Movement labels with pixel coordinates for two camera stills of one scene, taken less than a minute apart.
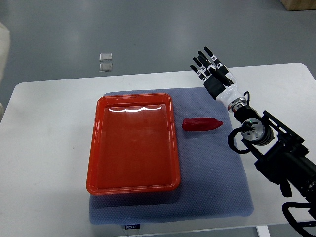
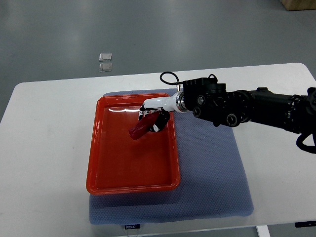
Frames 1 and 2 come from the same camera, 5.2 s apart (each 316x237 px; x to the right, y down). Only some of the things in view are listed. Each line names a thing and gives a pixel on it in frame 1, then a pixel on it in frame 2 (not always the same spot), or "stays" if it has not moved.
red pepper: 197,124 -> 143,126
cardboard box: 299,5 stays
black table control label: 132,226 stays
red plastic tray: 133,147 stays
